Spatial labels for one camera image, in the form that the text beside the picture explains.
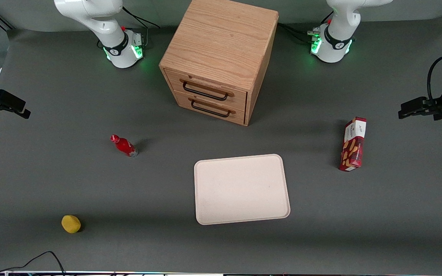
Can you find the red cookie box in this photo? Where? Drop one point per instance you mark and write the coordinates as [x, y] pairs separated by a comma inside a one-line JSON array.
[[353, 147]]

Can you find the beige rectangular tray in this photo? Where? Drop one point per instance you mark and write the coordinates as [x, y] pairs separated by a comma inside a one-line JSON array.
[[241, 189]]

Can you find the red plastic bottle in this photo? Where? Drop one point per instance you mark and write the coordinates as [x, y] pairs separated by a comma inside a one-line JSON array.
[[125, 146]]

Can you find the wooden drawer front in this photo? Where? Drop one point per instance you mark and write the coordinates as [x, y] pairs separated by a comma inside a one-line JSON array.
[[240, 100], [240, 115]]

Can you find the wooden two-drawer cabinet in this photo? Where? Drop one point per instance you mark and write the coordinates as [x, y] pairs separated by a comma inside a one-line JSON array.
[[221, 42]]

